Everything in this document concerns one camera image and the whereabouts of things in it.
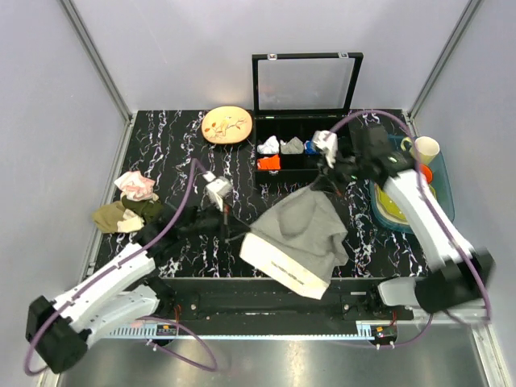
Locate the aluminium frame post left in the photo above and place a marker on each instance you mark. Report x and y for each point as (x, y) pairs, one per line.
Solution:
(78, 24)

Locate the white rolled underwear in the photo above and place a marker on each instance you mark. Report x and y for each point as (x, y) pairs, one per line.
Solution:
(271, 146)

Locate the orange mug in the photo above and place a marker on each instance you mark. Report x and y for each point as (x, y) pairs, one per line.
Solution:
(427, 173)

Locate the teal transparent plastic bin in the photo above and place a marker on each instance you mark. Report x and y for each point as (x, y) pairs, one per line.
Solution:
(439, 189)

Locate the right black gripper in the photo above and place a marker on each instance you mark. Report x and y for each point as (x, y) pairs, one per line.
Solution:
(328, 178)

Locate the oval painted wooden plate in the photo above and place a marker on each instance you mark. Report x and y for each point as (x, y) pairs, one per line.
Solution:
(226, 125)

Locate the orange rolled underwear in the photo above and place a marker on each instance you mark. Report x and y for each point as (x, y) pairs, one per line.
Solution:
(270, 163)

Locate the blue rolled underwear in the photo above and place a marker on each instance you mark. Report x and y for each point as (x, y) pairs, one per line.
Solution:
(310, 149)

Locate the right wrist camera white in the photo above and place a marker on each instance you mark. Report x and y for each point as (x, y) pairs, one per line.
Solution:
(326, 143)

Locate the aluminium frame post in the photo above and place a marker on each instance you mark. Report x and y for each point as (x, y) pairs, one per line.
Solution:
(78, 24)
(453, 40)

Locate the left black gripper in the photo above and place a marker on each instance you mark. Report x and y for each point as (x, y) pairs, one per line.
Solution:
(224, 232)

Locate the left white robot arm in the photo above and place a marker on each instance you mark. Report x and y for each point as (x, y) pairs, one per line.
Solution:
(127, 288)

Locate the black compartment storage box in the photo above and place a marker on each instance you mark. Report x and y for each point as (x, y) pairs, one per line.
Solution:
(297, 94)

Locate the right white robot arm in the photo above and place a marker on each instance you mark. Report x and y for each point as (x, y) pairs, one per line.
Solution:
(458, 272)

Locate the cream yellow mug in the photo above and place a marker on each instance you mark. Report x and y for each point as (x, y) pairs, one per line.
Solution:
(426, 147)

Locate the pink and white underwear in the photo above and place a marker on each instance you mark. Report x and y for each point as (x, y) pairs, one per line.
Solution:
(135, 186)

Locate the grey underwear with cream waistband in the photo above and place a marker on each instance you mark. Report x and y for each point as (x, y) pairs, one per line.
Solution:
(298, 242)

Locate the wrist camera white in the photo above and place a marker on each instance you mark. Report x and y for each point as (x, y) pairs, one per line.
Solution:
(326, 143)
(217, 188)

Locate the olive and khaki underwear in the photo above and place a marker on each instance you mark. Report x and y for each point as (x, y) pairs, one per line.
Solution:
(126, 216)

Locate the grey rolled underwear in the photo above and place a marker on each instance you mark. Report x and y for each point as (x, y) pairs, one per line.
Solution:
(292, 147)

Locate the aluminium frame post right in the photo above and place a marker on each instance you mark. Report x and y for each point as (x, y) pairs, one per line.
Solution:
(453, 40)

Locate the green dotted plate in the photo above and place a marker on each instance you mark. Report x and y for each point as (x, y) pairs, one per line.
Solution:
(403, 204)

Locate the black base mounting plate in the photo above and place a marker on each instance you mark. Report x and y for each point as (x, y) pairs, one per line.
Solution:
(263, 307)

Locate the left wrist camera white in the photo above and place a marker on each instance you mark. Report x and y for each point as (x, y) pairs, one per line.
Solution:
(217, 188)

